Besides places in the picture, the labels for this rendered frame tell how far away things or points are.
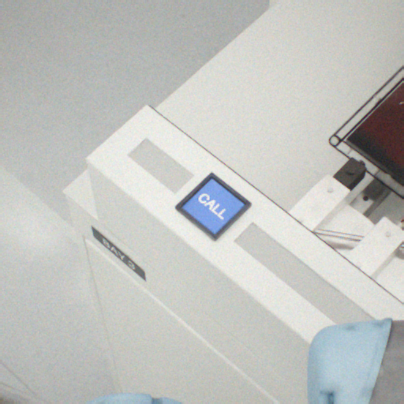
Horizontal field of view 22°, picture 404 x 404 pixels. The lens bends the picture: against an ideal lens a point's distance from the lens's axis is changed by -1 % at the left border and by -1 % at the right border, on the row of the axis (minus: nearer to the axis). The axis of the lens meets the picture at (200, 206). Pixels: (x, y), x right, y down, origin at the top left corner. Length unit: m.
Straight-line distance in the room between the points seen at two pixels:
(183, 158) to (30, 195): 1.14
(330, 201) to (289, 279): 0.13
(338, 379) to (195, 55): 1.85
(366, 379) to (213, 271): 0.51
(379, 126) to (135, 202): 0.30
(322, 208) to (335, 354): 0.57
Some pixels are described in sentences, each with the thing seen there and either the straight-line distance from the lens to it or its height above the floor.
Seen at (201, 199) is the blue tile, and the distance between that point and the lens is 1.09.
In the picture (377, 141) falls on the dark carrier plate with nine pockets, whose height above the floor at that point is 0.90.
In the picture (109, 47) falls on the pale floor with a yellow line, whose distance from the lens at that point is 2.42.
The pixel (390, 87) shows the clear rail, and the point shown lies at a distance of 1.26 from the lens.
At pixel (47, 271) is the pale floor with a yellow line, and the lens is 2.15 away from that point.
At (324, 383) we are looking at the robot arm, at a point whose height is 1.36.
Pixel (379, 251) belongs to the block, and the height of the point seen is 0.91.
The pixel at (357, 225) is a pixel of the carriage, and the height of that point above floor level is 0.88.
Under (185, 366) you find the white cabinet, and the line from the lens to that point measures 1.43.
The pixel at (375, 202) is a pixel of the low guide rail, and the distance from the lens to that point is 1.24.
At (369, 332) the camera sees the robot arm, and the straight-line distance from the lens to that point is 0.61.
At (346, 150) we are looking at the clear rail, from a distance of 1.20.
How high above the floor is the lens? 1.92
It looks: 61 degrees down
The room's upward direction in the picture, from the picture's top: 2 degrees counter-clockwise
